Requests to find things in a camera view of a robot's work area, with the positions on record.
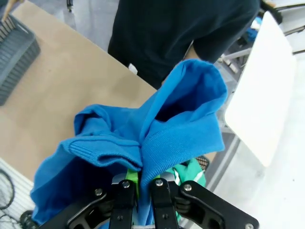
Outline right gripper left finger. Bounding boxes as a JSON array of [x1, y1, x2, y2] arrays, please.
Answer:
[[39, 168, 140, 229]]

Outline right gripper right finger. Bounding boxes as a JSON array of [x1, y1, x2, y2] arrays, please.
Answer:
[[149, 173, 260, 229]]

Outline green drawstring shorts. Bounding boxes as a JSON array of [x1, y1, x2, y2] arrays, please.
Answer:
[[166, 157, 207, 220]]

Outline blue knit sweater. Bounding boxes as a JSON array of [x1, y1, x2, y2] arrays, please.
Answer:
[[30, 59, 229, 226]]

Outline person's left forearm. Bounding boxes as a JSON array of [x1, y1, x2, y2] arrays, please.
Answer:
[[183, 42, 198, 61]]

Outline grey plastic lattice basket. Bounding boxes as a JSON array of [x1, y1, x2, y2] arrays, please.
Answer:
[[0, 16, 41, 107], [194, 154, 211, 174]]

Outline white table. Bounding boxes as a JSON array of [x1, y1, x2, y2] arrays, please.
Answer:
[[207, 10, 298, 191]]

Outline person in black T-shirt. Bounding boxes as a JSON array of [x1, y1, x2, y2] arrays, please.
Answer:
[[107, 0, 262, 90]]

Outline blue and white clothes heap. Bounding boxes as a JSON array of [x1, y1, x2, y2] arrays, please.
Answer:
[[245, 16, 263, 42]]

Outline plywood board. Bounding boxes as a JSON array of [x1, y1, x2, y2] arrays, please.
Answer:
[[0, 0, 26, 22]]

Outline black cable loop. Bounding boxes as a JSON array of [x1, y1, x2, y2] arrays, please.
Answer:
[[0, 168, 16, 211]]

